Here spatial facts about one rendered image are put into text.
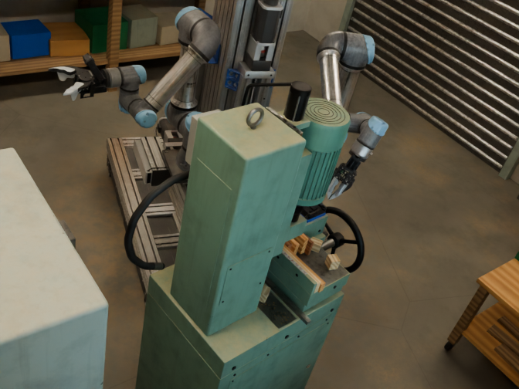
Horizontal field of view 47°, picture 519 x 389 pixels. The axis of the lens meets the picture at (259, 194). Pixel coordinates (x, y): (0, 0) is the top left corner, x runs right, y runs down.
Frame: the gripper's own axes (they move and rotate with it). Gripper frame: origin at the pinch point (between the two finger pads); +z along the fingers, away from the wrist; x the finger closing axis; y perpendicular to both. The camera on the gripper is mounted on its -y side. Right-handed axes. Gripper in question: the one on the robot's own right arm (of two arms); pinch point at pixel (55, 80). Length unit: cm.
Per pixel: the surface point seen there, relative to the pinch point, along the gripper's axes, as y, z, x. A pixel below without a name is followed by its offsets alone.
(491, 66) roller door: 59, -349, 26
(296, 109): -44, -38, -80
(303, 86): -49, -40, -77
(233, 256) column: -5, -18, -96
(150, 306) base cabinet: 48, -10, -74
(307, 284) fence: 17, -50, -103
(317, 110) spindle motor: -37, -51, -76
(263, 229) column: -11, -28, -94
